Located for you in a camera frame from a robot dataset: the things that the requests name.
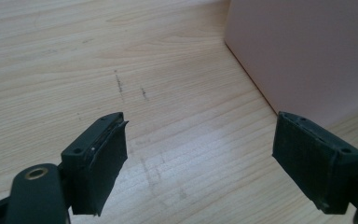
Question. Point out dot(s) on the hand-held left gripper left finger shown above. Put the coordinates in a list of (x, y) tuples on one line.
[(99, 168)]

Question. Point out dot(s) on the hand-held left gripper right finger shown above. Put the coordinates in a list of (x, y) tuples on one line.
[(310, 158)]

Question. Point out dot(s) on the pink storage box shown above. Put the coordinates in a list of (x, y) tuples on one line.
[(307, 46)]

